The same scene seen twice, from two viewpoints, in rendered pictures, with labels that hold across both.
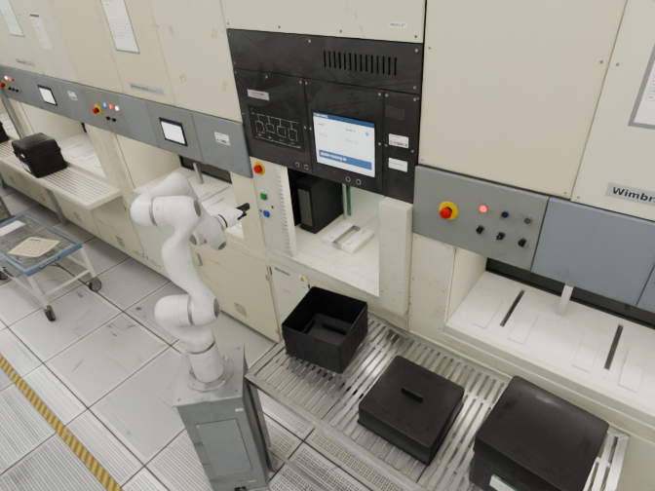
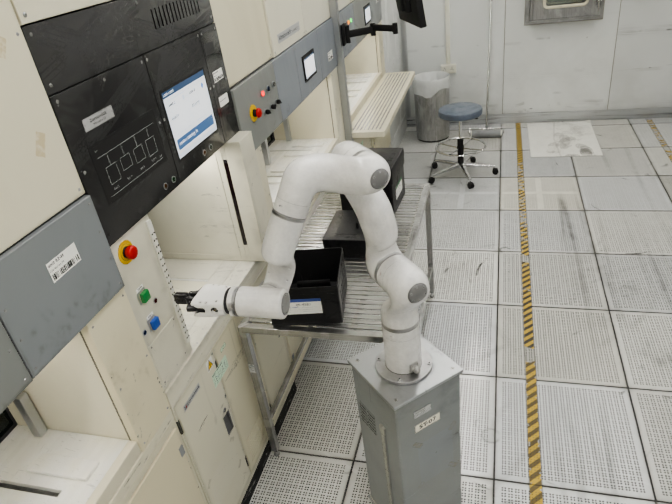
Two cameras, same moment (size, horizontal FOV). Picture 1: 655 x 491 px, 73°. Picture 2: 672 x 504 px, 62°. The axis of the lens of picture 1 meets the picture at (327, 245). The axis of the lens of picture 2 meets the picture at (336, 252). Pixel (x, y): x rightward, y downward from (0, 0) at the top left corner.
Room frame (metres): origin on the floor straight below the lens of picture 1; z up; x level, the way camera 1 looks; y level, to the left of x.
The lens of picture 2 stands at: (1.92, 1.77, 2.07)
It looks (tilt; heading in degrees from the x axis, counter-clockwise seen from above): 31 degrees down; 248
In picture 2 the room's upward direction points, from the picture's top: 8 degrees counter-clockwise
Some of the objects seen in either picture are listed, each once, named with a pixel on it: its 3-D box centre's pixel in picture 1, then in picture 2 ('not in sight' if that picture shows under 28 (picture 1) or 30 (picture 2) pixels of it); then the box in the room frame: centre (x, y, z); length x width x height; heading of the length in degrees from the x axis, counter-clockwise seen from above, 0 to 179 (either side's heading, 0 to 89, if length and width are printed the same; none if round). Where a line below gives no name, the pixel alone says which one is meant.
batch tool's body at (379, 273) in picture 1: (375, 217); (118, 279); (2.02, -0.27, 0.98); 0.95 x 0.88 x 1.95; 139
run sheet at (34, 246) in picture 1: (33, 245); not in sight; (2.82, 2.20, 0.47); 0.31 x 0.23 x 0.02; 71
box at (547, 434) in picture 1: (533, 452); (372, 180); (0.72, -0.58, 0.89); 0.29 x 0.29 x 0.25; 46
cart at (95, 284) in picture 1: (40, 260); not in sight; (2.95, 2.32, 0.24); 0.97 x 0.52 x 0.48; 52
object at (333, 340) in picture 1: (327, 327); (308, 285); (1.36, 0.03, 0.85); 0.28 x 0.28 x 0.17; 59
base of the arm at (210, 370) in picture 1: (205, 358); (402, 343); (1.24, 0.54, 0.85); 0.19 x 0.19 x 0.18
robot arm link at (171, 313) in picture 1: (184, 321); (403, 295); (1.24, 0.57, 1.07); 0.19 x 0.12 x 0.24; 89
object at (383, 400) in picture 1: (411, 402); (360, 231); (0.97, -0.26, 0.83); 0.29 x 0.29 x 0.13; 50
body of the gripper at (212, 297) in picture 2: (228, 217); (216, 299); (1.76, 0.44, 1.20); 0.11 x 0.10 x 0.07; 139
